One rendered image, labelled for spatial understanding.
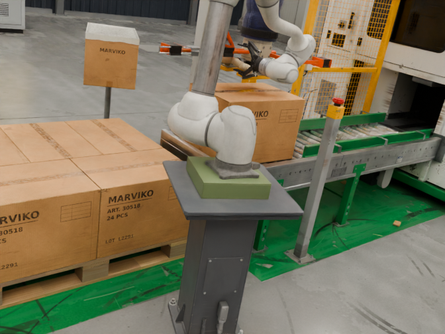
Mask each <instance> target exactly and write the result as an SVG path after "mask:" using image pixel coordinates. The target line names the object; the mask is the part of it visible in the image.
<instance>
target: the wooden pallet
mask: <svg viewBox="0 0 445 334"><path fill-rule="evenodd" d="M186 244H187V236H186V237H182V238H178V239H174V240H170V241H166V242H162V243H158V244H155V245H150V246H147V247H142V248H139V249H134V250H130V251H126V252H122V253H119V254H114V255H111V256H106V257H103V258H96V259H95V260H90V261H87V262H82V263H79V264H75V265H71V266H67V267H63V268H59V269H55V270H51V271H47V272H43V273H40V274H35V275H32V276H27V277H24V278H19V279H16V280H11V281H8V282H4V283H0V309H5V308H7V307H11V306H15V305H19V304H23V303H25V302H29V301H32V300H37V299H39V298H43V297H46V296H51V295H53V294H57V293H60V292H65V291H68V290H72V289H74V288H78V287H82V286H86V285H88V284H92V283H96V282H100V281H102V280H106V279H110V278H114V277H116V276H120V275H123V274H128V273H130V272H134V271H137V270H142V269H145V268H149V267H151V266H155V265H159V264H163V263H165V262H169V261H173V260H177V259H179V258H183V257H185V250H186ZM156 247H161V250H158V251H155V252H151V253H148V254H143V255H140V256H136V257H132V258H128V259H125V260H120V261H117V262H113V263H110V264H109V260H111V259H113V258H118V257H121V256H126V255H129V254H133V253H136V252H141V251H146V250H149V249H153V248H156ZM71 269H75V273H72V274H67V275H65V276H60V277H57V278H53V279H49V280H45V281H41V282H37V283H34V284H29V285H27V286H22V287H19V288H15V289H12V290H7V291H4V292H2V287H5V286H10V285H13V284H18V283H21V282H26V281H29V280H33V279H36V278H41V277H44V276H49V275H51V274H56V273H59V272H64V271H67V270H71Z"/></svg>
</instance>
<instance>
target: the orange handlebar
mask: <svg viewBox="0 0 445 334"><path fill-rule="evenodd" d="M161 49H162V50H163V51H166V52H167V51H168V48H161ZM181 52H191V49H190V48H182V50H181ZM249 53H250V52H249V50H245V49H243V48H236V50H234V54H249ZM270 57H272V58H275V59H277V58H279V57H280V55H277V54H276V51H275V50H272V51H271V53H270ZM318 63H319V61H318V60H307V61H306V62H305V63H304V64H318Z"/></svg>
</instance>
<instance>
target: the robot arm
mask: <svg viewBox="0 0 445 334"><path fill-rule="evenodd" d="M208 1H209V6H208V10H207V16H206V20H205V26H204V29H203V35H202V39H201V46H200V50H199V56H198V59H197V65H196V69H195V75H194V78H193V85H192V88H191V91H188V92H187V93H186V94H185V95H184V96H183V99H182V100H181V102H179V103H176V104H175V105H174V106H173V107H172V108H171V110H170V112H169V114H168V126H169V128H170V130H171V131H172V132H173V133H174V134H175V135H177V136H178V137H179V138H181V139H183V140H186V141H187V142H191V143H193V144H197V145H200V146H206V147H209V148H211V149H212V150H214V151H215V152H216V156H215V159H214V160H206V161H205V164H206V165H207V166H209V167H210V168H211V169H212V170H213V171H214V172H215V173H216V174H217V175H218V176H219V178H220V179H222V180H227V179H235V178H259V173H257V172H255V171H254V170H255V169H259V168H260V163H259V162H252V156H253V153H254V148H255V143H256V120H255V116H254V114H253V113H252V111H251V110H250V109H248V108H246V107H243V106H239V105H232V106H229V107H227V108H225V109H223V111H222V113H219V106H218V104H219V103H218V101H217V99H216V97H214V95H215V90H216V86H217V80H218V77H219V71H220V68H221V62H222V58H223V53H224V47H225V44H226V38H227V34H228V29H229V25H230V20H231V16H232V10H233V7H235V6H236V5H237V3H238V1H239V0H208ZM255 2H256V4H257V6H258V8H259V10H260V13H261V15H262V18H263V20H264V22H265V24H266V25H267V27H268V28H269V29H271V30H272V31H274V32H278V33H280V34H284V35H287V36H290V37H291V38H290V39H289V40H288V43H287V48H286V51H285V53H284V54H283V55H282V56H280V57H279V58H277V59H275V60H272V59H270V58H262V57H260V53H262V51H261V50H259V49H258V47H257V46H256V45H255V44H254V43H253V42H252V41H248V43H243V44H238V45H239V46H243V47H245V48H248V50H249V52H250V54H251V58H252V59H251V63H250V65H251V66H250V67H249V68H248V69H247V70H246V71H242V70H239V69H233V70H234V71H236V72H238V74H240V75H241V76H242V79H243V80H245V79H248V78H251V77H257V74H256V72H259V73H260V74H261V75H263V76H266V77H268V78H270V79H271V80H273V81H275V82H278V83H281V84H292V83H294V82H295V81H296V80H297V78H298V76H299V72H298V69H297V68H298V67H299V66H301V65H303V64H304V63H305V62H306V61H307V59H308V58H309V57H310V56H311V54H312V53H313V52H314V50H315V46H316V42H315V39H314V38H313V37H312V36H311V35H309V34H303V33H302V31H301V29H300V28H299V27H297V26H295V25H293V24H291V23H288V22H287V21H285V20H282V19H280V18H279V0H255ZM254 51H255V52H256V54H257V55H256V54H255V52H254ZM252 70H253V71H254V73H252V74H249V73H250V72H251V71H252ZM247 74H249V75H247ZM246 75H247V76H246Z"/></svg>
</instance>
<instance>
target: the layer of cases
mask: <svg viewBox="0 0 445 334"><path fill-rule="evenodd" d="M165 160H170V161H182V160H180V159H179V158H178V157H176V156H175V155H173V154H172V153H170V152H169V151H167V150H166V149H164V148H163V147H161V146H160V145H158V144H157V143H156V142H154V141H153V140H151V139H149V138H148V137H147V136H145V135H143V134H142V133H141V132H139V131H137V130H136V129H135V128H133V127H132V126H130V125H129V124H128V123H126V122H124V121H123V120H122V119H120V118H113V119H92V120H80V121H64V122H63V121H58V122H47V123H26V124H14V125H0V283H4V282H8V281H11V280H16V279H19V278H24V277H27V276H32V275H35V274H40V273H43V272H47V271H51V270H55V269H59V268H63V267H67V266H71V265H75V264H79V263H82V262H87V261H90V260H95V259H96V258H103V257H106V256H111V255H114V254H119V253H122V252H126V251H131V250H134V249H139V248H142V247H147V246H150V245H155V244H158V243H162V242H166V241H170V240H174V239H178V238H182V237H186V236H188V231H189V222H190V220H187V219H186V218H185V215H184V213H183V211H182V208H181V206H180V204H179V202H178V199H177V197H176V194H175V192H174V190H173V188H172V185H171V183H170V180H169V178H168V175H167V174H166V171H165V169H164V166H163V164H162V162H163V161H165Z"/></svg>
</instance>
